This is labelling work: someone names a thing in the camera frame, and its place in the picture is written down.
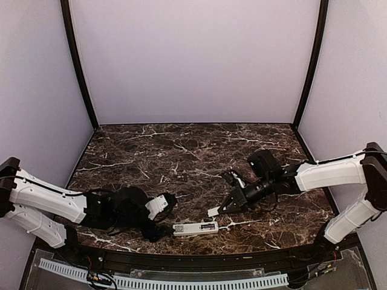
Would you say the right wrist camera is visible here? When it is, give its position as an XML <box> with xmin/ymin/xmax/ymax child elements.
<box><xmin>220</xmin><ymin>170</ymin><xmax>247</xmax><ymax>188</ymax></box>

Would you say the black front rail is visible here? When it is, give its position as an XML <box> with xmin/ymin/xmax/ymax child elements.
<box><xmin>57</xmin><ymin>244</ymin><xmax>336</xmax><ymax>272</ymax></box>

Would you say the left black frame post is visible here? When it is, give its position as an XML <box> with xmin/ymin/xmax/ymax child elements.
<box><xmin>60</xmin><ymin>0</ymin><xmax>99</xmax><ymax>131</ymax></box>

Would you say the grey battery cover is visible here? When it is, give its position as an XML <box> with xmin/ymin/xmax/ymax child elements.
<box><xmin>207</xmin><ymin>207</ymin><xmax>219</xmax><ymax>218</ymax></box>

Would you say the right black frame post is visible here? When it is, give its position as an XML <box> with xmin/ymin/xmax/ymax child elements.
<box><xmin>292</xmin><ymin>0</ymin><xmax>329</xmax><ymax>131</ymax></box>

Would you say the white remote control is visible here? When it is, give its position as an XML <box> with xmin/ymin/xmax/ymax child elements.
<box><xmin>172</xmin><ymin>222</ymin><xmax>219</xmax><ymax>236</ymax></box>

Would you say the black frame post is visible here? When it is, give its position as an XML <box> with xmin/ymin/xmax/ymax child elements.
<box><xmin>292</xmin><ymin>0</ymin><xmax>329</xmax><ymax>131</ymax></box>
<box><xmin>60</xmin><ymin>0</ymin><xmax>99</xmax><ymax>131</ymax></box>

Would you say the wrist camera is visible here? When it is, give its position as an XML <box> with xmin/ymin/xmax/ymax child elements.
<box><xmin>220</xmin><ymin>170</ymin><xmax>247</xmax><ymax>188</ymax></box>
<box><xmin>145</xmin><ymin>193</ymin><xmax>177</xmax><ymax>222</ymax></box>

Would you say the white cable duct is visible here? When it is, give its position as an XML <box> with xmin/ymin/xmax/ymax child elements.
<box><xmin>39</xmin><ymin>258</ymin><xmax>288</xmax><ymax>289</ymax></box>

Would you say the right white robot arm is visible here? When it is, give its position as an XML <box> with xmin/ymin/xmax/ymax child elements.
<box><xmin>217</xmin><ymin>142</ymin><xmax>386</xmax><ymax>262</ymax></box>

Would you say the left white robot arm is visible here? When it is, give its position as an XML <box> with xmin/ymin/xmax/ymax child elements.
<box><xmin>1</xmin><ymin>157</ymin><xmax>174</xmax><ymax>263</ymax></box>

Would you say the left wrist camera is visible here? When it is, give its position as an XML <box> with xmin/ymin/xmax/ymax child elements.
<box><xmin>145</xmin><ymin>193</ymin><xmax>177</xmax><ymax>222</ymax></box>

